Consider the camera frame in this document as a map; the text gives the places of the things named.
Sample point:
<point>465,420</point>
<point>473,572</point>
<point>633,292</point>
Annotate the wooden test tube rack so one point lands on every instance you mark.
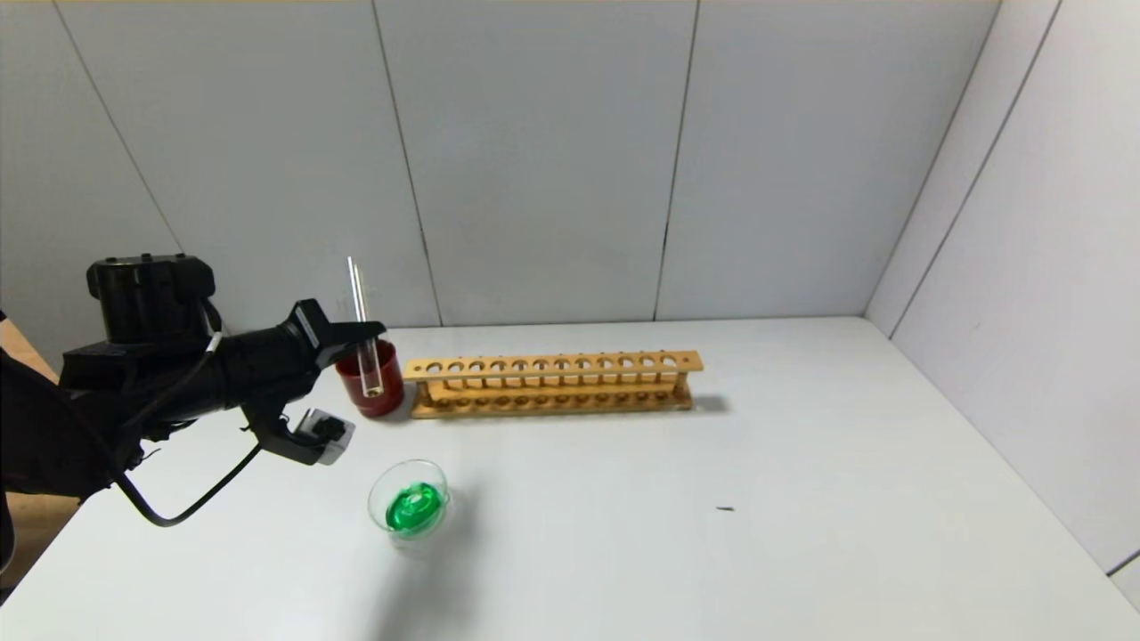
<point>552,365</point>

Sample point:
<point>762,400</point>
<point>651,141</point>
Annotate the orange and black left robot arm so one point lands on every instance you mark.
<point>53,427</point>

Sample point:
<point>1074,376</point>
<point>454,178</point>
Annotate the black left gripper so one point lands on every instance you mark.
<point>314,333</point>

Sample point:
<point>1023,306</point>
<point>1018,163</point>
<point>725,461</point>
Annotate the dark red plastic cup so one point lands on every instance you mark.
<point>387,401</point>

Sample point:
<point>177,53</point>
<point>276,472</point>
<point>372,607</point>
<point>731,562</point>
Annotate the clear glass dish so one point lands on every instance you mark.
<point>415,509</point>

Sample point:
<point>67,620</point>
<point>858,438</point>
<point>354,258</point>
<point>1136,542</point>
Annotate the test tube with yellow pigment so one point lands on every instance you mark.
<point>368,365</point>

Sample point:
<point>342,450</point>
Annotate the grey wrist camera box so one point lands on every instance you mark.
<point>325,436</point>

